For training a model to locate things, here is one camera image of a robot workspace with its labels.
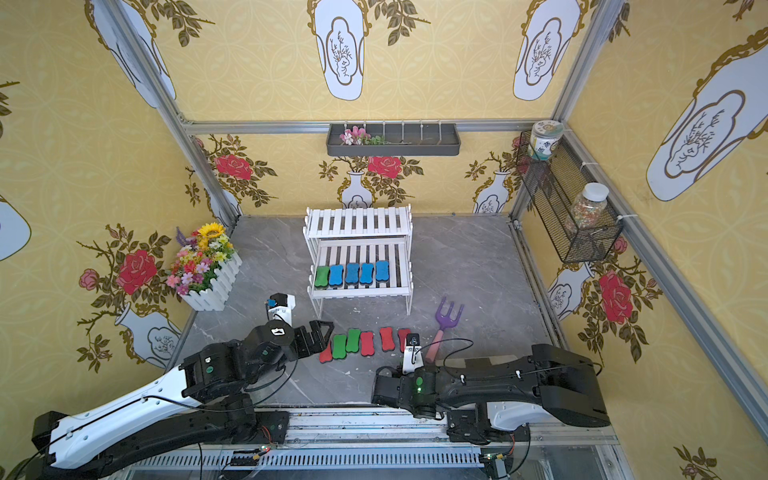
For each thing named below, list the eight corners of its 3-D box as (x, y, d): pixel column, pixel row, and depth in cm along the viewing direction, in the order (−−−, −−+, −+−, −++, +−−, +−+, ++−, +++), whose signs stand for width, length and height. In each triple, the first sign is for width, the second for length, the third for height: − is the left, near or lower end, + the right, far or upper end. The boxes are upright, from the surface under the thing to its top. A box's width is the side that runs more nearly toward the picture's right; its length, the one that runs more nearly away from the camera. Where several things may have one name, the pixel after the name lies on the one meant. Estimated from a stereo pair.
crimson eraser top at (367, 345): (360, 355, 88) (360, 352, 86) (362, 334, 92) (361, 331, 90) (374, 355, 88) (374, 352, 86) (375, 334, 92) (374, 331, 90)
